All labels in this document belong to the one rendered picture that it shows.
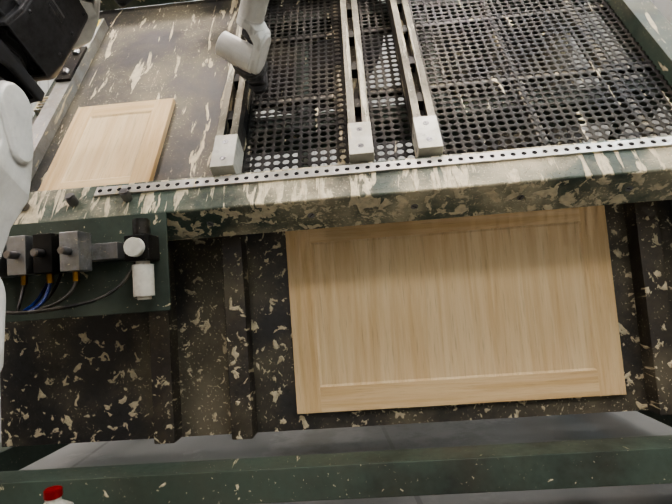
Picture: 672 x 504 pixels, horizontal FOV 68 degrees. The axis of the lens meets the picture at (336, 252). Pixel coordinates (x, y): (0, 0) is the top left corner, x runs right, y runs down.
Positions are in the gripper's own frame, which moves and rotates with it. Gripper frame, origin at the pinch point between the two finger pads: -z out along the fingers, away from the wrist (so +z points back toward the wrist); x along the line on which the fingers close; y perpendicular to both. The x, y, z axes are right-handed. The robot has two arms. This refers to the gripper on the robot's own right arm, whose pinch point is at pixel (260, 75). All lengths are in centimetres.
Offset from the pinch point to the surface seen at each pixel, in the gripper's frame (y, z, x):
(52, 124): 65, 5, -10
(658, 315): -104, 23, -77
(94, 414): 55, 21, -96
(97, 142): 48, 11, -17
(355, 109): -28.4, 15.6, -15.6
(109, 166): 41, 19, -25
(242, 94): 4.0, 9.3, -7.2
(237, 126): 4.0, 19.6, -17.8
